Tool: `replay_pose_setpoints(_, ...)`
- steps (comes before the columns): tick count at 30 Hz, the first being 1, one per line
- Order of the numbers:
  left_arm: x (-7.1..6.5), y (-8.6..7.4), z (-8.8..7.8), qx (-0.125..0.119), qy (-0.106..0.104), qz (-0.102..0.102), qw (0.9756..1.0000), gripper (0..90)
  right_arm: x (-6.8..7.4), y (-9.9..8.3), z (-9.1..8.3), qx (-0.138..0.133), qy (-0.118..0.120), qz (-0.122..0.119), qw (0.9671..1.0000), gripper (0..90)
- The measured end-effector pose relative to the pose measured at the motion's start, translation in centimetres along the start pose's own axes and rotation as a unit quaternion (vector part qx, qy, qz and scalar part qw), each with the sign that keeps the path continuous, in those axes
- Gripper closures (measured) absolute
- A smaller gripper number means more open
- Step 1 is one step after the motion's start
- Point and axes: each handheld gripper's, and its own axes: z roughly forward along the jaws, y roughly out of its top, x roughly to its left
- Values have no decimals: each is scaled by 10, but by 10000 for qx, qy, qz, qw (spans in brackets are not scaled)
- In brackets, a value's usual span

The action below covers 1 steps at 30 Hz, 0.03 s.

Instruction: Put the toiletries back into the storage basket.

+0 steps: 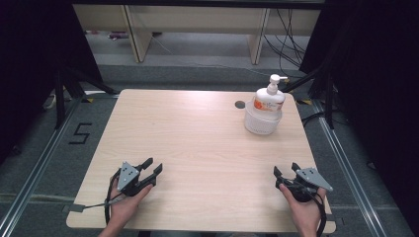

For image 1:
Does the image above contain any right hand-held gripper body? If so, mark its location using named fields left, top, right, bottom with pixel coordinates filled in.
left=276, top=166, right=334, bottom=203

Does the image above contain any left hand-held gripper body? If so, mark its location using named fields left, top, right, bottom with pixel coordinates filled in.
left=115, top=161, right=157, bottom=198

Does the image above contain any white pump bottle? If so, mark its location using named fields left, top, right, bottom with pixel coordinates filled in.
left=252, top=73, right=290, bottom=116

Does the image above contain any person's left hand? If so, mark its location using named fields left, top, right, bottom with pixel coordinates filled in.
left=108, top=178, right=155, bottom=230

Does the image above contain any person's right hand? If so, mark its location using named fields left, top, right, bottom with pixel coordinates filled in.
left=279, top=183, right=327, bottom=232

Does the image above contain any grey tape piece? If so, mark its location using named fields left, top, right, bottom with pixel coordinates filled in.
left=325, top=213, right=345, bottom=227
left=61, top=203, right=87, bottom=213

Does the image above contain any black metal stand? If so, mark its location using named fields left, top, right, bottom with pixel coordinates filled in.
left=280, top=63, right=336, bottom=130
left=53, top=66, right=121, bottom=130

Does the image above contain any black curtain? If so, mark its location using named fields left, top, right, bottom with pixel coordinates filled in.
left=298, top=0, right=419, bottom=237
left=0, top=0, right=104, bottom=166

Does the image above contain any beige wooden desk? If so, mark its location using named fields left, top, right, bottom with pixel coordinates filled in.
left=72, top=3, right=322, bottom=65

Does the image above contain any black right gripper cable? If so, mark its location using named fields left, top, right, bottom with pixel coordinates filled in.
left=283, top=179, right=328, bottom=237

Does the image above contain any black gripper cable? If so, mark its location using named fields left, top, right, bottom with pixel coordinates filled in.
left=283, top=179, right=328, bottom=237
left=103, top=169, right=127, bottom=227

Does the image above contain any metal floor rail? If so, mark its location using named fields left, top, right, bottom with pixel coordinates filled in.
left=0, top=95, right=84, bottom=237
left=311, top=99, right=389, bottom=237

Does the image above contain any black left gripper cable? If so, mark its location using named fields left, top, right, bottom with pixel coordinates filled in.
left=103, top=169, right=127, bottom=227

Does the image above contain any black floor cable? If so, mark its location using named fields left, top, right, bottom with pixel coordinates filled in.
left=300, top=111, right=328, bottom=128

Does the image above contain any bundle of black cables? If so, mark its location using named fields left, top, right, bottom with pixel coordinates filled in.
left=262, top=8, right=308, bottom=79

